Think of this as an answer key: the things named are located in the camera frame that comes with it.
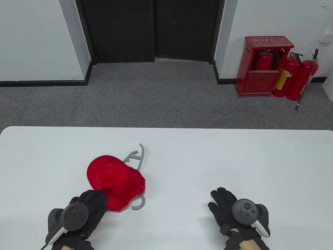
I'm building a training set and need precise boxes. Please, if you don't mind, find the red fire extinguisher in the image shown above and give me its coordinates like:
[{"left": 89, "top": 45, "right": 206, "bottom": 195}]
[
  {"left": 285, "top": 59, "right": 319, "bottom": 101},
  {"left": 255, "top": 49, "right": 273, "bottom": 71},
  {"left": 295, "top": 49, "right": 319, "bottom": 110}
]

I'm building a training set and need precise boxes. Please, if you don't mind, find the red fire extinguisher right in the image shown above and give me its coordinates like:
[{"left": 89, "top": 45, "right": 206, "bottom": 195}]
[{"left": 295, "top": 49, "right": 319, "bottom": 110}]

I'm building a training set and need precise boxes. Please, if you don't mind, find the dark gray right controller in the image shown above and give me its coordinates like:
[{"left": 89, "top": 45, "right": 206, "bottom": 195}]
[{"left": 232, "top": 199, "right": 271, "bottom": 238}]

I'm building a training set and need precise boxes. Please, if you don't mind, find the person's left forearm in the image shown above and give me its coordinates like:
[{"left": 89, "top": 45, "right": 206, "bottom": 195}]
[{"left": 43, "top": 238, "right": 94, "bottom": 250}]

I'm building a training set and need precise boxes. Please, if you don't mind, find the person's right forearm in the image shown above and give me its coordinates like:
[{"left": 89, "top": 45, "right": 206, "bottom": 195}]
[{"left": 225, "top": 229, "right": 271, "bottom": 250}]

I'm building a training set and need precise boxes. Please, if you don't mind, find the white object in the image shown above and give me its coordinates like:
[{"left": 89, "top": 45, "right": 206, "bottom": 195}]
[{"left": 322, "top": 75, "right": 333, "bottom": 101}]

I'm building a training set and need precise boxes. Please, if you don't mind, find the person's left hand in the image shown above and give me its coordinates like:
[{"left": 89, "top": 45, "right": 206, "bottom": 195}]
[{"left": 46, "top": 189, "right": 110, "bottom": 246}]

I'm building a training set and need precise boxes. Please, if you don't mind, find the dark gray controller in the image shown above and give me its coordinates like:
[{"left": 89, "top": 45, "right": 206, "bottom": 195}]
[
  {"left": 46, "top": 203, "right": 89, "bottom": 246},
  {"left": 232, "top": 199, "right": 271, "bottom": 238}
]

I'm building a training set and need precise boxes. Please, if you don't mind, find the red fire extinguisher cabinet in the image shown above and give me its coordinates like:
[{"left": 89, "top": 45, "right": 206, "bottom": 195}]
[{"left": 235, "top": 36, "right": 294, "bottom": 98}]

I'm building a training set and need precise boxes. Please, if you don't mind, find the black double door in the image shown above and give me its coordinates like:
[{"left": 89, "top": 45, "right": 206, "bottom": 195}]
[{"left": 155, "top": 0, "right": 222, "bottom": 62}]

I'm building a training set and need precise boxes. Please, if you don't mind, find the dark gray left controller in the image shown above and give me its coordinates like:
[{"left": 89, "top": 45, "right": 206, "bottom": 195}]
[{"left": 46, "top": 203, "right": 89, "bottom": 246}]

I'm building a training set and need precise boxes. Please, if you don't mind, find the gray plastic hanger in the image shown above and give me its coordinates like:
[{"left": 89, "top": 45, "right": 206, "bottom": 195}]
[{"left": 122, "top": 143, "right": 146, "bottom": 211}]

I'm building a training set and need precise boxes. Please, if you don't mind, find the red extinguisher with yellow label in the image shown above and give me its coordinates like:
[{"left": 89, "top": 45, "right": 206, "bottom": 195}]
[{"left": 272, "top": 52, "right": 304, "bottom": 98}]

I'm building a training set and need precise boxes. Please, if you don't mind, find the black door leaf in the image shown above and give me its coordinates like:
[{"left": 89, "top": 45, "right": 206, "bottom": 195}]
[{"left": 80, "top": 0, "right": 156, "bottom": 64}]

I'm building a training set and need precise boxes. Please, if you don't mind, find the person's right hand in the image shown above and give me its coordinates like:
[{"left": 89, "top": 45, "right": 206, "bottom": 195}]
[{"left": 208, "top": 187, "right": 271, "bottom": 239}]

